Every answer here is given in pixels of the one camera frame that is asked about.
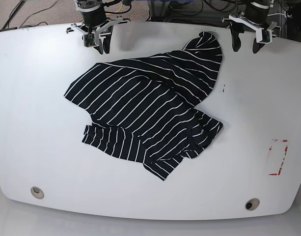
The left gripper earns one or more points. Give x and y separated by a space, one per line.
255 18

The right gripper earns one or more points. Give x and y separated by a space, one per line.
95 21

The navy white striped t-shirt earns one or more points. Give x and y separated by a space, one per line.
144 109

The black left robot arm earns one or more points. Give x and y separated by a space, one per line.
256 3

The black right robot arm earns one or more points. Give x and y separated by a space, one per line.
96 2

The red tape rectangle marking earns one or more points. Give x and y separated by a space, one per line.
276 156

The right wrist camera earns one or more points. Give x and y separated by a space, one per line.
89 40

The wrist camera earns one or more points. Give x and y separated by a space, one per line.
89 40
264 36

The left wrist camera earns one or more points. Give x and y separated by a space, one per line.
264 36

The left table cable grommet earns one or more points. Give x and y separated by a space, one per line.
37 192

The table cable grommet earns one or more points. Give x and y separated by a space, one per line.
37 192
252 204

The right table cable grommet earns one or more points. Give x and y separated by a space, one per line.
252 204

